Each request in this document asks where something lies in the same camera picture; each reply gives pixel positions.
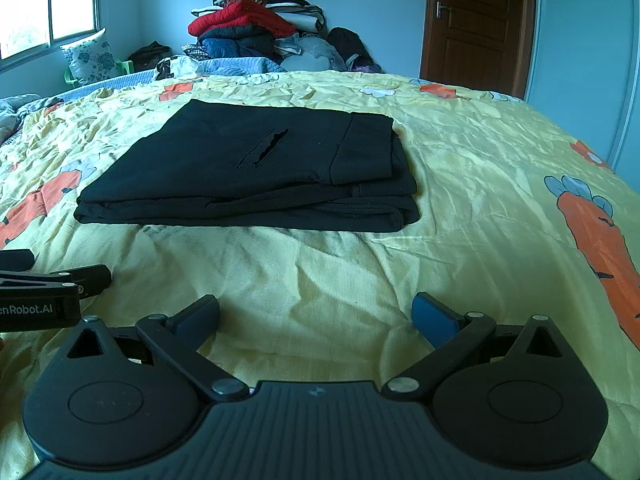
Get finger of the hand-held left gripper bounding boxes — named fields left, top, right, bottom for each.
left=0, top=263, right=112, bottom=301
left=0, top=248, right=36, bottom=273

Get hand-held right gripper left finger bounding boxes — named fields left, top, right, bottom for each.
left=66, top=293, right=249, bottom=402

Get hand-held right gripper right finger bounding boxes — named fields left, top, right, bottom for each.
left=381, top=291, right=572, bottom=402

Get black pants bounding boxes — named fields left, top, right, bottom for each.
left=73, top=98, right=421, bottom=234

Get yellow carrot print bedsheet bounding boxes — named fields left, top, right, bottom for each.
left=0, top=71, right=640, bottom=480

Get grey blue patterned cloth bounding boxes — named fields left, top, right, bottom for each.
left=0, top=93, right=66, bottom=137

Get green plastic chair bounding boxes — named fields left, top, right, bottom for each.
left=62, top=58, right=136, bottom=86

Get floral pillow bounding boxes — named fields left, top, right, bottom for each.
left=60, top=27, right=119, bottom=86

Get white and black garment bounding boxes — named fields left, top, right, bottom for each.
left=154, top=55, right=206, bottom=81

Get dark brown bag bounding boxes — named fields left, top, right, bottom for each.
left=127, top=42, right=174, bottom=72

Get blue quilted blanket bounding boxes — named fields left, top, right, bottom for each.
left=49, top=57, right=287, bottom=102

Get window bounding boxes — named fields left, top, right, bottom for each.
left=0, top=0, right=104, bottom=62

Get dark blue garment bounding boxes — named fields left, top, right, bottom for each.
left=198, top=27, right=277, bottom=62

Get black backpack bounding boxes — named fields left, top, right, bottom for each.
left=327, top=27, right=374, bottom=70

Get grey white garment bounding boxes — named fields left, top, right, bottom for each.
left=274, top=34, right=347, bottom=73

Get white wardrobe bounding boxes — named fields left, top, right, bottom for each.
left=523, top=0, right=640, bottom=177

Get red jacket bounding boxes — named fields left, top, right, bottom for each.
left=188, top=0, right=298, bottom=39

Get brown wooden door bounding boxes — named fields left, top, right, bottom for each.
left=420, top=0, right=539, bottom=102

